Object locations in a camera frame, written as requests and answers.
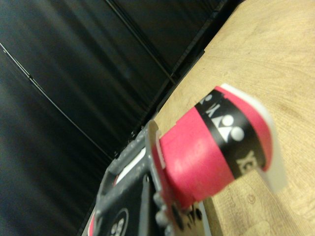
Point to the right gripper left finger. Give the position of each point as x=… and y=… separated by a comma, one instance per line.
x=111, y=172

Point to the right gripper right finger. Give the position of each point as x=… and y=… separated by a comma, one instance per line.
x=153, y=157

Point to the black curtain stand pole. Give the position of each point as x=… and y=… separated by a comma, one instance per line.
x=145, y=45
x=61, y=109

